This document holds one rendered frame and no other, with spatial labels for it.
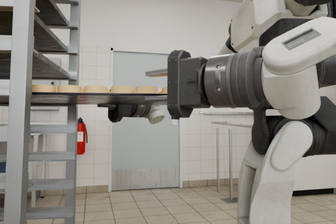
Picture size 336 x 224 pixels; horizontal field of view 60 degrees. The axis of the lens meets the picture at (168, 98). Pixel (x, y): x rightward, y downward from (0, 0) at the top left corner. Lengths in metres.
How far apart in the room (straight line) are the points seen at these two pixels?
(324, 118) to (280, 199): 0.25
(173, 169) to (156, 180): 0.30
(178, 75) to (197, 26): 4.36
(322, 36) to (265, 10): 0.40
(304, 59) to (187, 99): 0.19
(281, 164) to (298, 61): 0.45
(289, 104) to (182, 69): 0.18
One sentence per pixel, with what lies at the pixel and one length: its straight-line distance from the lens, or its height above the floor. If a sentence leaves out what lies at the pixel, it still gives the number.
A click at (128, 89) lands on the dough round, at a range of 0.64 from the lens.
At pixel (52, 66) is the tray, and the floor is 1.13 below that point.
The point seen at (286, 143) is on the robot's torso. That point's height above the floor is 0.93.
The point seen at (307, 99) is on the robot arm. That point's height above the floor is 1.02.
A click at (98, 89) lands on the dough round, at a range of 0.64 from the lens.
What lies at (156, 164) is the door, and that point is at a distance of 4.48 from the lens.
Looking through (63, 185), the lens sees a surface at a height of 0.78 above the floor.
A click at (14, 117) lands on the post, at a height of 0.99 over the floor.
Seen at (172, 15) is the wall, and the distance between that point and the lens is 4.77.
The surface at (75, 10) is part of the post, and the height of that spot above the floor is 1.37.
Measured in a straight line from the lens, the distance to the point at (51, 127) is 1.06.
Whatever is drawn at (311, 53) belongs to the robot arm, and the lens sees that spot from 0.41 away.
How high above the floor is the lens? 0.98
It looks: 5 degrees up
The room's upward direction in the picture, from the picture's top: straight up
